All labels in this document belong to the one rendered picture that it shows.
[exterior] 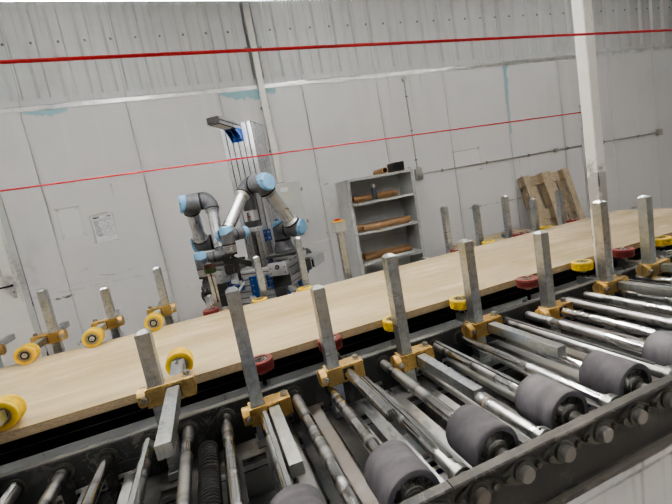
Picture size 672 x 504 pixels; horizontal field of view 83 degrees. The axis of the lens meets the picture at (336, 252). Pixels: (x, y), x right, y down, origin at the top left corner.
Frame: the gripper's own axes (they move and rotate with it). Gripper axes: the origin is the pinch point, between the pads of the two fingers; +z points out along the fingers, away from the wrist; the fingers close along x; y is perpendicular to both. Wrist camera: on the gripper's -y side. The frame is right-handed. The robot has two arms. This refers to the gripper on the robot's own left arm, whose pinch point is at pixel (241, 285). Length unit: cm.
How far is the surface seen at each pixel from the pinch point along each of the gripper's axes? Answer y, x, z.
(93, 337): 68, 34, 1
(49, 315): 89, 13, -10
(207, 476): 24, 142, 14
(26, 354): 93, 34, 1
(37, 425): 66, 103, 6
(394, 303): -35, 121, -5
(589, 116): -140, 109, -53
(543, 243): -96, 121, -11
